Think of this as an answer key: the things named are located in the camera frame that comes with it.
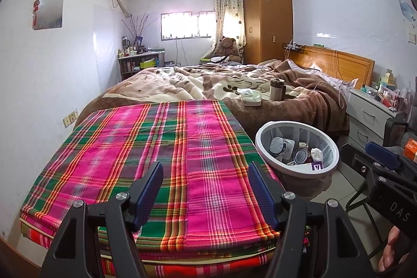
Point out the wrapped air conditioner pipe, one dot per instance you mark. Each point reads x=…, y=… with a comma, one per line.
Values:
x=119, y=1

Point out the blue flower wall sticker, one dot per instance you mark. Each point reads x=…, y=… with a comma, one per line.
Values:
x=407, y=6

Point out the brown thermos mug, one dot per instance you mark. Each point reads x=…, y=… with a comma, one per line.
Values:
x=277, y=90

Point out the red hanging ornament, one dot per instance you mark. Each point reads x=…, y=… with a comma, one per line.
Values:
x=36, y=6

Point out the small printed medicine box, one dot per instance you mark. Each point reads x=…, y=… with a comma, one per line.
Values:
x=303, y=145

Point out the yellow tissue box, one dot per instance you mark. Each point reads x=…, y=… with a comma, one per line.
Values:
x=388, y=76

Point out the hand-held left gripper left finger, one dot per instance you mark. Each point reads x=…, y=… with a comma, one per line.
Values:
x=150, y=190

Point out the red cartoon drink can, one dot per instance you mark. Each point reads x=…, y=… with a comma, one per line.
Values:
x=300, y=156

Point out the row of small bottles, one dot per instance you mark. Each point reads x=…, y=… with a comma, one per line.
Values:
x=130, y=51

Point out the brown patterned blanket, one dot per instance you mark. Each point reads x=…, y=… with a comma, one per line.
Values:
x=195, y=82

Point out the black chair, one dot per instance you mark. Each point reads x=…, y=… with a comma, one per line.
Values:
x=394, y=126

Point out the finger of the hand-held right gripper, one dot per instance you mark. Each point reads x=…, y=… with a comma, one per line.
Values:
x=358, y=160
x=381, y=151

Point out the dried branch bouquet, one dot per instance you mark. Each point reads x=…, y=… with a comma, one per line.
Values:
x=136, y=25

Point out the dark picture frame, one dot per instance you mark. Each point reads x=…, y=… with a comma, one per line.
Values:
x=138, y=41

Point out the wooden headboard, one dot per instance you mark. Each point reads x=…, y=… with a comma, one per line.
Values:
x=342, y=64

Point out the white paper towel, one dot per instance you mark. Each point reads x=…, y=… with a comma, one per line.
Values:
x=316, y=153

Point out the grey nightstand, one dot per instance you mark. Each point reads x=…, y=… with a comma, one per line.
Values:
x=365, y=112

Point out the clear plastic bag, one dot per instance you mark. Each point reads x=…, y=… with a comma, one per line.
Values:
x=405, y=99

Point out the power strip rack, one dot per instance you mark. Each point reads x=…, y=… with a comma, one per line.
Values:
x=293, y=46

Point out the wooden wardrobe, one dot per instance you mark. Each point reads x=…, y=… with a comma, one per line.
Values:
x=267, y=24

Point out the orange box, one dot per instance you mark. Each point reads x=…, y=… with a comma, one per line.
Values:
x=411, y=150

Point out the white light switch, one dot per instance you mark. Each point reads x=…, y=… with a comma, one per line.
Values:
x=412, y=38

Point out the white printed cup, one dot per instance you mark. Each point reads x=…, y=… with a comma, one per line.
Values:
x=280, y=146

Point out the teal flat case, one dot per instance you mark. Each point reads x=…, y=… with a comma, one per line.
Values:
x=368, y=89

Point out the white bottle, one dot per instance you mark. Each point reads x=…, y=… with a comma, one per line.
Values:
x=381, y=88

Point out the barred window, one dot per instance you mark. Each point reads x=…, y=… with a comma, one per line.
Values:
x=185, y=25

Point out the purple drink carton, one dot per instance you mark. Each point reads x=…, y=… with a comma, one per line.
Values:
x=317, y=166

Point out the white storage shelf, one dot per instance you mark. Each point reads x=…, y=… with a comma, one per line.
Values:
x=130, y=66

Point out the beige wall socket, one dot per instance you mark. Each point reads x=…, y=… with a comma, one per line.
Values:
x=70, y=117

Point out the red striped folded quilt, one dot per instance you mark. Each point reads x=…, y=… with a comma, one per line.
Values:
x=208, y=268

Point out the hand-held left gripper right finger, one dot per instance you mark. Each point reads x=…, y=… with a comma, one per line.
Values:
x=260, y=190

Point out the green tissue box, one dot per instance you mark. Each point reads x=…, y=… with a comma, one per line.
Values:
x=148, y=64

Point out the red package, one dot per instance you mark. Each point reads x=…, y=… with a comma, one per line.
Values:
x=391, y=99

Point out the white mesh wastebasket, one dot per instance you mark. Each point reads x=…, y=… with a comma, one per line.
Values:
x=293, y=173

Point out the person's right hand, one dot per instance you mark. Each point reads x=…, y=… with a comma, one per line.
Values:
x=392, y=248

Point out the pink green plaid cloth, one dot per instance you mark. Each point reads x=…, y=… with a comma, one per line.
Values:
x=114, y=151

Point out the black phone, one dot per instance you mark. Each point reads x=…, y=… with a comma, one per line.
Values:
x=291, y=97

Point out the silver wall mirror sheet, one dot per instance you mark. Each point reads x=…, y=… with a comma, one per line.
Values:
x=49, y=11

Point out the brown teddy bear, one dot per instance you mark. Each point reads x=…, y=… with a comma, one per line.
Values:
x=228, y=46

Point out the floral curtain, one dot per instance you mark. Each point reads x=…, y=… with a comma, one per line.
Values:
x=228, y=4

